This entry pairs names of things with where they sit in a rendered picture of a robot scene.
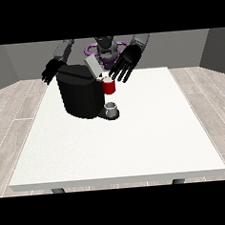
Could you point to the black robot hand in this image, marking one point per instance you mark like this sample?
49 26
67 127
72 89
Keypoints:
128 61
50 70

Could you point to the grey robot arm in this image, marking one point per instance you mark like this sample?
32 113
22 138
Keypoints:
140 40
63 50

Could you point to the red pod holder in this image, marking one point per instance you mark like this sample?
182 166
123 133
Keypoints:
108 86

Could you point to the pale grey machine lid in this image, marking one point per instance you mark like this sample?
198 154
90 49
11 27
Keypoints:
93 65

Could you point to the black coffee machine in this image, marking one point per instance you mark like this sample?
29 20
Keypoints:
81 92

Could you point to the grey robot trunk purple rings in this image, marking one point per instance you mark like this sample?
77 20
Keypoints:
105 48

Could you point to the small grey cup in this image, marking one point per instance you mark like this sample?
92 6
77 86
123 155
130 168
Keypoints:
111 109

